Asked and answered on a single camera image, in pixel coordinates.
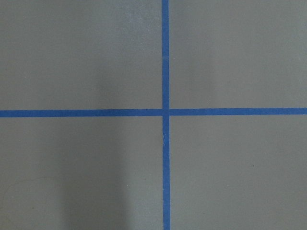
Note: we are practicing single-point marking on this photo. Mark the brown paper table mat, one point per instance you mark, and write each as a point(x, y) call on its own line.
point(153, 114)

